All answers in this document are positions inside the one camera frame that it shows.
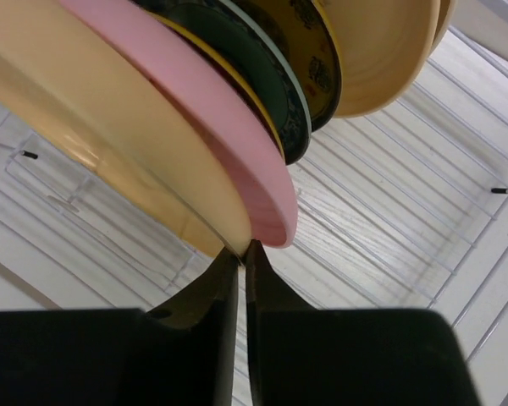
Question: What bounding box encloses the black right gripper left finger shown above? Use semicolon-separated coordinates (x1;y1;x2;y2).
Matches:
0;252;237;405

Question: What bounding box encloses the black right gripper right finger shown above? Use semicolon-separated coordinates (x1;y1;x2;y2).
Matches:
245;241;480;405

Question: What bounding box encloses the pink plate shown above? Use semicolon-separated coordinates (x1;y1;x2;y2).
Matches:
62;1;298;248

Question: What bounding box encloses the white wire dish rack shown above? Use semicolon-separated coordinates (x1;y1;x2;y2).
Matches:
0;16;508;406

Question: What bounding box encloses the beige plate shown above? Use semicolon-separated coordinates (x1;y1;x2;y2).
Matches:
0;1;251;255

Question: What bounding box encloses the dark green patterned plate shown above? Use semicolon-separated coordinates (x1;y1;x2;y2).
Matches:
137;1;312;165

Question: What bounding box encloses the tan plate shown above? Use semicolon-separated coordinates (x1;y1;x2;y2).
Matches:
317;0;440;118

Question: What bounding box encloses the yellow black patterned plate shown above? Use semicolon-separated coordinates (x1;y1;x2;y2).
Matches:
146;0;343;160

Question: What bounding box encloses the cream white plate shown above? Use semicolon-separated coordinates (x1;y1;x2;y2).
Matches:
430;0;458;52

